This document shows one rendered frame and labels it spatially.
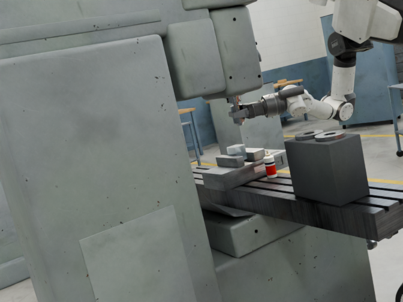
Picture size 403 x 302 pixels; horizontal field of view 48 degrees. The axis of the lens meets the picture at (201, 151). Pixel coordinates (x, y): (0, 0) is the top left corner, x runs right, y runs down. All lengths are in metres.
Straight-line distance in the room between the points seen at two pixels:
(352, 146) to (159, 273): 0.68
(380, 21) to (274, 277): 0.99
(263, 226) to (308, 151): 0.41
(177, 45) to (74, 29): 0.34
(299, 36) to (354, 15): 9.44
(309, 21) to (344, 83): 9.51
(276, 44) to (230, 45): 8.98
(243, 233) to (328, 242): 0.44
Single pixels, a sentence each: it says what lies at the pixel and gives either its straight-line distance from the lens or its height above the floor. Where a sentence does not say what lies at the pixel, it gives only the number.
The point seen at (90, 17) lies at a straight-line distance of 1.45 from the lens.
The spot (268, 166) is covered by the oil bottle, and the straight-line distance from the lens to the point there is 1.80.
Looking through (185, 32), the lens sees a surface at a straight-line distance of 1.57.
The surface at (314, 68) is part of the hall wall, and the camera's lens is 11.35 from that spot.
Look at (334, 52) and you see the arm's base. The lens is 1.94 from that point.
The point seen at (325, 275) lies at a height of 0.52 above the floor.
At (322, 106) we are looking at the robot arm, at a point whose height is 1.18.
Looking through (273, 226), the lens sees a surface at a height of 0.81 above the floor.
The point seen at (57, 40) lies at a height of 1.60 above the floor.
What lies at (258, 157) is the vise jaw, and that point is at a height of 1.04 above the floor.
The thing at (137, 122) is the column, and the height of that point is 1.32.
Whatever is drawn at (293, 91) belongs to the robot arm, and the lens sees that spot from 1.79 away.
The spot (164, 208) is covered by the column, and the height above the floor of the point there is 1.05.
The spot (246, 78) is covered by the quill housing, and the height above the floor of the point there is 1.36.
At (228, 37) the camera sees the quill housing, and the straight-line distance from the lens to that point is 1.68.
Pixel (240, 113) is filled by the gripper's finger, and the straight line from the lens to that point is 1.74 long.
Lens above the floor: 1.41
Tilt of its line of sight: 9 degrees down
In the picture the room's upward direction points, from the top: 13 degrees counter-clockwise
